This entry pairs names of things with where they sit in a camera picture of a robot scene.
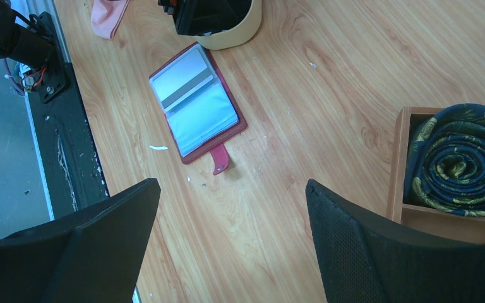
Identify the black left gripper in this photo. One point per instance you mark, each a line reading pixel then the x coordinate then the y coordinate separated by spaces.
pixel 205 17

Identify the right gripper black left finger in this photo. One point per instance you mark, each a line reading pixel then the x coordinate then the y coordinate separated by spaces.
pixel 92 255

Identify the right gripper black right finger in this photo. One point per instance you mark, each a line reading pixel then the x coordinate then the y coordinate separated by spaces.
pixel 365 257

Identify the white magnetic stripe card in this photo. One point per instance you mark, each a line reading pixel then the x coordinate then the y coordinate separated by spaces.
pixel 183 76

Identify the oval wooden tray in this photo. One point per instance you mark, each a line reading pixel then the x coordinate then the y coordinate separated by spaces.
pixel 243 32

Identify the red leather card holder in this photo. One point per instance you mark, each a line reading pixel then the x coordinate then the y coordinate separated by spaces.
pixel 205 120

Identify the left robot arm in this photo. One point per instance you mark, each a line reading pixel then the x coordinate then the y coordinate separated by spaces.
pixel 28 41

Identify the wooden compartment organizer tray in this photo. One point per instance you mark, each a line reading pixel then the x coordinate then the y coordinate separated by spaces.
pixel 410 214

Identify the pink cloth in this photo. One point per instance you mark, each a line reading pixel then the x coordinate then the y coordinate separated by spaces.
pixel 106 16

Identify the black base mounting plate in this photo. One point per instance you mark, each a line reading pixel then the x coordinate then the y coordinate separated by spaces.
pixel 85 169

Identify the black tape roll left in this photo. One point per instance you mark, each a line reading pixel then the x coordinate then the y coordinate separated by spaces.
pixel 445 164

